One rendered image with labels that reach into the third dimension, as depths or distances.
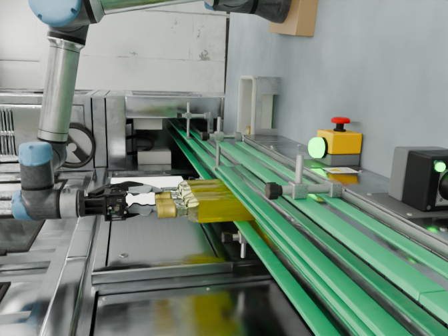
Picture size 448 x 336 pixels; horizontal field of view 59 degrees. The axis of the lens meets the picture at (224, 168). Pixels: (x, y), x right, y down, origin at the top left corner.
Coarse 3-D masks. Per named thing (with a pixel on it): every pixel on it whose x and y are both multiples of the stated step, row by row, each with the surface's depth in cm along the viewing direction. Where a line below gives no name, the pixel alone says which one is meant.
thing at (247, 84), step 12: (240, 84) 140; (252, 84) 141; (240, 96) 141; (252, 96) 126; (240, 108) 142; (252, 108) 127; (240, 120) 143; (252, 120) 127; (240, 132) 144; (252, 132) 128
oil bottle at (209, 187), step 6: (186, 186) 111; (192, 186) 111; (198, 186) 111; (204, 186) 111; (210, 186) 111; (216, 186) 112; (222, 186) 112; (180, 192) 109; (186, 192) 108; (180, 198) 109
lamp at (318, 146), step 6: (318, 138) 83; (324, 138) 83; (312, 144) 83; (318, 144) 82; (324, 144) 82; (312, 150) 83; (318, 150) 82; (324, 150) 82; (312, 156) 84; (318, 156) 83; (324, 156) 83
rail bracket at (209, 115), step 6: (180, 114) 182; (186, 114) 182; (192, 114) 183; (198, 114) 184; (204, 114) 185; (210, 114) 184; (210, 120) 184; (210, 126) 185; (210, 132) 186; (186, 138) 185
